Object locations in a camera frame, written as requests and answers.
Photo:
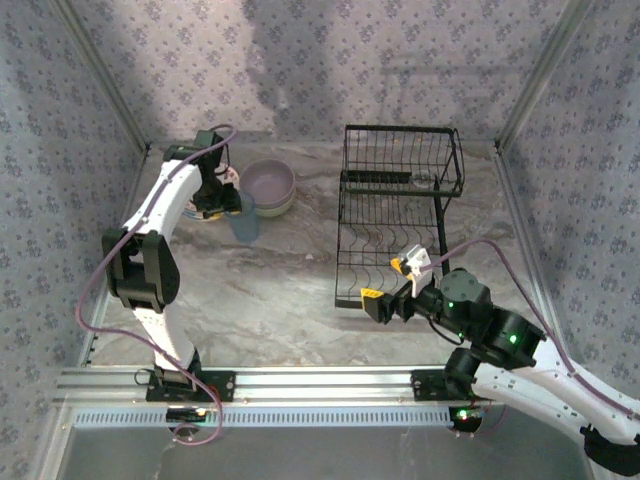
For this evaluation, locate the right small circuit board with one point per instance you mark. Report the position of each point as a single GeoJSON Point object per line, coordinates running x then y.
{"type": "Point", "coordinates": [465, 420]}

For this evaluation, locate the small circuit board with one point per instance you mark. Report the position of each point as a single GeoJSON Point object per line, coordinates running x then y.
{"type": "Point", "coordinates": [465, 420]}
{"type": "Point", "coordinates": [185, 414]}

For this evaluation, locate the white plate orange sun print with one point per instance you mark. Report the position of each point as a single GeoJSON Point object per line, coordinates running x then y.
{"type": "Point", "coordinates": [231, 176]}

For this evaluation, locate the clear glass cup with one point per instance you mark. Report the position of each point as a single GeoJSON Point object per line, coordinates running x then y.
{"type": "Point", "coordinates": [422, 179]}

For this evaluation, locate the left small circuit board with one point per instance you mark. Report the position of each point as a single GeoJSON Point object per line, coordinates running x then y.
{"type": "Point", "coordinates": [185, 414]}

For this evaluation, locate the blue translucent cup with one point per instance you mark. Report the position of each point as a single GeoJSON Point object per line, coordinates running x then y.
{"type": "Point", "coordinates": [245, 227]}

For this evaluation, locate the purple bowl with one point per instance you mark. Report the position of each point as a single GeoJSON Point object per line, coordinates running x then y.
{"type": "Point", "coordinates": [267, 180]}

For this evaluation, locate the aluminium frame post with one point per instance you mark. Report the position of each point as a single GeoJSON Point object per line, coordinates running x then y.
{"type": "Point", "coordinates": [104, 75]}
{"type": "Point", "coordinates": [542, 75]}

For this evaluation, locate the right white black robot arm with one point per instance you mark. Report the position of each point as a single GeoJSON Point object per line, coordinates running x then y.
{"type": "Point", "coordinates": [560, 400]}

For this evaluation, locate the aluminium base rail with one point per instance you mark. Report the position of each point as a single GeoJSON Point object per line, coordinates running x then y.
{"type": "Point", "coordinates": [325, 382]}

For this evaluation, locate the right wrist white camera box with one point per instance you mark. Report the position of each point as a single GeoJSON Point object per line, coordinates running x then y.
{"type": "Point", "coordinates": [417, 265]}

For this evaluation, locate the aluminium frame leg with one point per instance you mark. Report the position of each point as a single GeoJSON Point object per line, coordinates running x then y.
{"type": "Point", "coordinates": [52, 445]}

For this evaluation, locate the cream bowl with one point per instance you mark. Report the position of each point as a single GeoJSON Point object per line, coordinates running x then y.
{"type": "Point", "coordinates": [280, 210]}

